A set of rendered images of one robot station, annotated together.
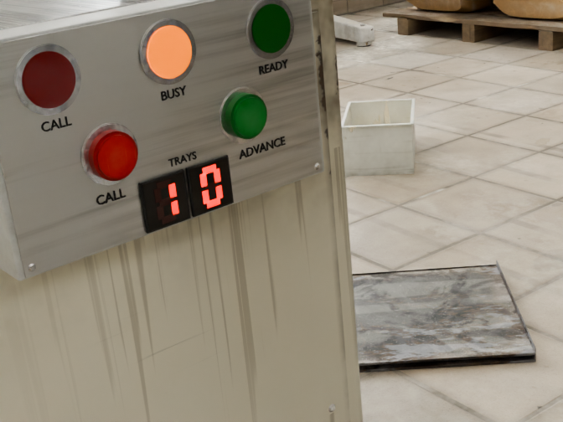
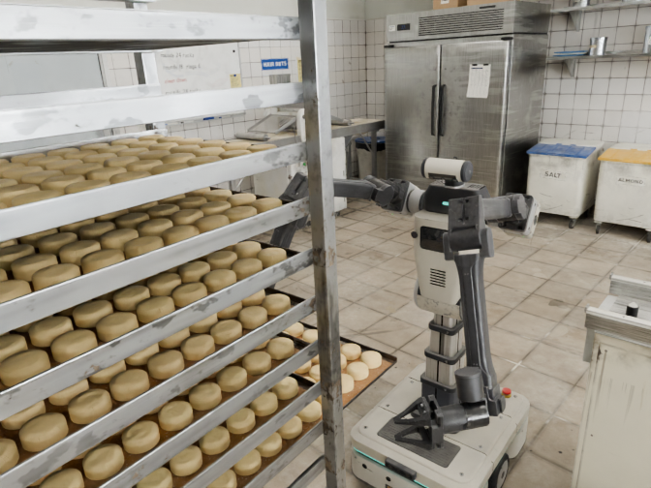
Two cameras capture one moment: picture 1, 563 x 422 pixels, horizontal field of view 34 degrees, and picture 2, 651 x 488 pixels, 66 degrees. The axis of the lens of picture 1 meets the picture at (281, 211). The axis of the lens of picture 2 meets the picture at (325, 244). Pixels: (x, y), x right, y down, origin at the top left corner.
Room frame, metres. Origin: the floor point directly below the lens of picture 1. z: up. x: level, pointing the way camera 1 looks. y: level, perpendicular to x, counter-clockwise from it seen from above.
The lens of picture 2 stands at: (1.81, -1.07, 1.63)
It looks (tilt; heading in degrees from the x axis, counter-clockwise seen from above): 20 degrees down; 169
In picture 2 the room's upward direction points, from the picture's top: 3 degrees counter-clockwise
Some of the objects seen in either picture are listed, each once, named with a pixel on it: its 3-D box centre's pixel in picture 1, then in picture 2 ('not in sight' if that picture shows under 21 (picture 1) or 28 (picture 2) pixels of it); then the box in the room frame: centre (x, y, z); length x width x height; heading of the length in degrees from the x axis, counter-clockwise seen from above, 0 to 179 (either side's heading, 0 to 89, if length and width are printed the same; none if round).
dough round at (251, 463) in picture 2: not in sight; (246, 461); (1.07, -1.10, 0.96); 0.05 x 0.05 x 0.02
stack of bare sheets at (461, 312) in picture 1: (369, 315); not in sight; (1.70, -0.16, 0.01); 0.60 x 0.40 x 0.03; 86
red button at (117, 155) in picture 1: (111, 154); not in sight; (0.52, 0.10, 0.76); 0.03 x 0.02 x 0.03; 127
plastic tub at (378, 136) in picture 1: (380, 136); not in sight; (2.77, -0.34, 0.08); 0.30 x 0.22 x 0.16; 169
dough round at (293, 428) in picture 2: not in sight; (289, 426); (1.00, -1.01, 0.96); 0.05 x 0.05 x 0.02
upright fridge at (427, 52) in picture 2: not in sight; (459, 113); (-3.35, 1.46, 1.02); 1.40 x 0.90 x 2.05; 34
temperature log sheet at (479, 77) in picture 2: not in sight; (478, 80); (-2.76, 1.35, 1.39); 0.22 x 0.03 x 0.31; 34
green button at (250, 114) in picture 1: (243, 115); not in sight; (0.58, 0.02, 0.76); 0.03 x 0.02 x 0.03; 127
